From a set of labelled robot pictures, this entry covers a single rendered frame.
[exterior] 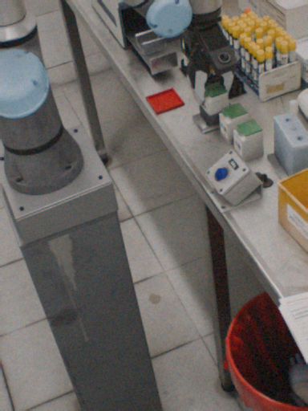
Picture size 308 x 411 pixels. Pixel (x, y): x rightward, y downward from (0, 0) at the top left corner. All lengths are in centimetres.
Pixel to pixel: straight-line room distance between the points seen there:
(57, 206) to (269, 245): 39
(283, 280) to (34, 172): 48
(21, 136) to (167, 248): 130
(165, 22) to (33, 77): 24
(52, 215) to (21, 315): 111
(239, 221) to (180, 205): 131
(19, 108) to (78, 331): 57
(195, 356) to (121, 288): 71
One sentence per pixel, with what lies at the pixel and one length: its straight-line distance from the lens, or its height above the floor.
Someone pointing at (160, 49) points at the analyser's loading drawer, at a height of 92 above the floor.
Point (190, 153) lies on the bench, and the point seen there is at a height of 88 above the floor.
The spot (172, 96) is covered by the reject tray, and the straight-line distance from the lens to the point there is 163.
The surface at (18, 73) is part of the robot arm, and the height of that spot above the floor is 118.
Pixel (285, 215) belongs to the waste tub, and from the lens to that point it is 127.
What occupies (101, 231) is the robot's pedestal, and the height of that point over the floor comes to 83.
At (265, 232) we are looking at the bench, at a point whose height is 87.
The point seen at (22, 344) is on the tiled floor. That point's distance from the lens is 234.
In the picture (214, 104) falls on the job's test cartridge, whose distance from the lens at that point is 150.
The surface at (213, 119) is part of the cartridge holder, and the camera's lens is 151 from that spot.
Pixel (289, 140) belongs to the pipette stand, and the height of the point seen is 97.
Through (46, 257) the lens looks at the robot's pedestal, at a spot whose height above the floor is 82.
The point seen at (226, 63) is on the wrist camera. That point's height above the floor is 107.
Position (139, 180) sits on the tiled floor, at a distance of 276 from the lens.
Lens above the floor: 181
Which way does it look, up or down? 44 degrees down
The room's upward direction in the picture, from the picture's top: 10 degrees counter-clockwise
